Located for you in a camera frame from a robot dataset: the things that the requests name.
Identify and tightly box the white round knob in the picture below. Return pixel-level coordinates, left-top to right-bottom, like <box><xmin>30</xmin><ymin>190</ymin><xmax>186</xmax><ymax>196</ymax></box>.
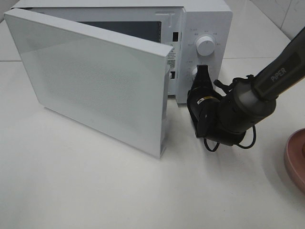
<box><xmin>191</xmin><ymin>67</ymin><xmax>198</xmax><ymax>81</ymax></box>
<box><xmin>195</xmin><ymin>34</ymin><xmax>216</xmax><ymax>56</ymax></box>

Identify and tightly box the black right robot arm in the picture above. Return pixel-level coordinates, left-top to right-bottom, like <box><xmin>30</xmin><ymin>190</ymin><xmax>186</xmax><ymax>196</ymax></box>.
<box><xmin>187</xmin><ymin>30</ymin><xmax>305</xmax><ymax>146</ymax></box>

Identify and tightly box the lower white round knob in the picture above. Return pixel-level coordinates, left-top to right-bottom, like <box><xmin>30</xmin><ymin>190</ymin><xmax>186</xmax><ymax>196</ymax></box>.
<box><xmin>191</xmin><ymin>67</ymin><xmax>198</xmax><ymax>81</ymax></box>

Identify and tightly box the white microwave oven body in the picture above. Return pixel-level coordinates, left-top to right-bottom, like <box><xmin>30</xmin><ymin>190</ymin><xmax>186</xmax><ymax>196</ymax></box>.
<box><xmin>15</xmin><ymin>0</ymin><xmax>233</xmax><ymax>104</ymax></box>

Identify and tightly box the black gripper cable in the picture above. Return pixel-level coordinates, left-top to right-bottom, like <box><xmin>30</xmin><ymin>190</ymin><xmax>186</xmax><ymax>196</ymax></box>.
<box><xmin>203</xmin><ymin>78</ymin><xmax>257</xmax><ymax>152</ymax></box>

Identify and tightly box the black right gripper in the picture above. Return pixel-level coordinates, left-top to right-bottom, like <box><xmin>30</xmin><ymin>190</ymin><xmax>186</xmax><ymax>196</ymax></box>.
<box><xmin>187</xmin><ymin>65</ymin><xmax>222</xmax><ymax>138</ymax></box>

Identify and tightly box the upper white round knob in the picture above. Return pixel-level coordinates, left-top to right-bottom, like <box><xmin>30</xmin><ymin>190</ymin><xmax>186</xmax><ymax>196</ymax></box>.
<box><xmin>195</xmin><ymin>34</ymin><xmax>216</xmax><ymax>56</ymax></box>

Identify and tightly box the pink round plate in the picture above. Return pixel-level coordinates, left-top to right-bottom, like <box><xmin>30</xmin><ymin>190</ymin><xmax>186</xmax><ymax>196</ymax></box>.
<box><xmin>284</xmin><ymin>128</ymin><xmax>305</xmax><ymax>193</ymax></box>

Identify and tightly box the white microwave door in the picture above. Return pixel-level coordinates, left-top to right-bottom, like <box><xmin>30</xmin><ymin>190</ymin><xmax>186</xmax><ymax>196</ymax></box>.
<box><xmin>4</xmin><ymin>8</ymin><xmax>172</xmax><ymax>158</ymax></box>

